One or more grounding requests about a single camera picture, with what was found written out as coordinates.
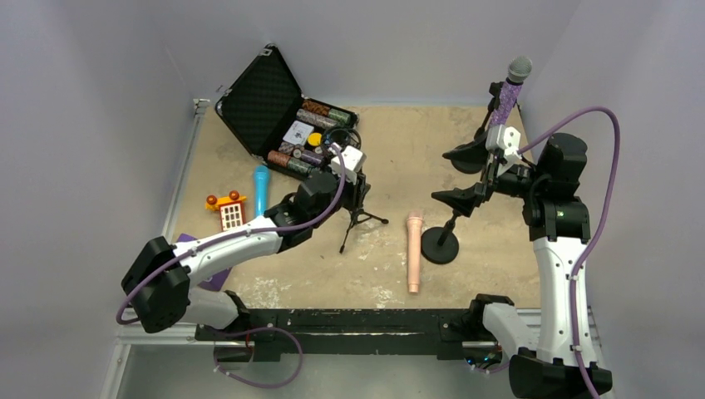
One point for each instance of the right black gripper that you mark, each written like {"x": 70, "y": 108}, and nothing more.
{"x": 490, "y": 175}

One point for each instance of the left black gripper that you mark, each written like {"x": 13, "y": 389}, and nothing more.
{"x": 357, "y": 193}

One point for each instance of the black tripod mic stand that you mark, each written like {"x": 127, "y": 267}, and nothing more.
{"x": 347, "y": 136}

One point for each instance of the blue microphone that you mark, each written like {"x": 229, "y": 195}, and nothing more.
{"x": 261, "y": 177}

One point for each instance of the black round-base mic stand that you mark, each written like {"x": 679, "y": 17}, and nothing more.
{"x": 487, "y": 110}

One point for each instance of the purple glitter microphone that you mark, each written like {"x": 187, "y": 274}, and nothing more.
{"x": 505, "y": 93}

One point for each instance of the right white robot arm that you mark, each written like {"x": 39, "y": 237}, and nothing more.
{"x": 559, "y": 361}

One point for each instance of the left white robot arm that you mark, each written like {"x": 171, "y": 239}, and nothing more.
{"x": 162, "y": 286}

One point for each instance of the pink microphone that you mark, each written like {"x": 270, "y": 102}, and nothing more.
{"x": 414, "y": 242}

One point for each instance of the yellow poker chip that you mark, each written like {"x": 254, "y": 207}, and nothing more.
{"x": 315, "y": 139}

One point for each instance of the white playing card deck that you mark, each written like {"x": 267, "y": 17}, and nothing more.
{"x": 298, "y": 133}

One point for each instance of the orange toy vehicle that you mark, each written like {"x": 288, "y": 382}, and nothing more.
{"x": 230, "y": 209}

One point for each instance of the black poker chip case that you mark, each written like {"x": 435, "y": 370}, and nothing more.
{"x": 262, "y": 104}

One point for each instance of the purple flat plastic piece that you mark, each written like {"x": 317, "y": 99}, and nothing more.
{"x": 213, "y": 283}

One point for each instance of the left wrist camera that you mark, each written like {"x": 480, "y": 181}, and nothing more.
{"x": 347, "y": 161}

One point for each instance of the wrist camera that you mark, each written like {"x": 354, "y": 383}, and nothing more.
{"x": 347, "y": 161}
{"x": 506, "y": 139}

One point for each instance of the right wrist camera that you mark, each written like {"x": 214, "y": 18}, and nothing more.
{"x": 506, "y": 139}

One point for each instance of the left side aluminium rail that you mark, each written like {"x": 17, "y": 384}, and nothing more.
{"x": 182, "y": 169}

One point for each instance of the aluminium frame rail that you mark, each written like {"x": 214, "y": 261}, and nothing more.
{"x": 165, "y": 333}

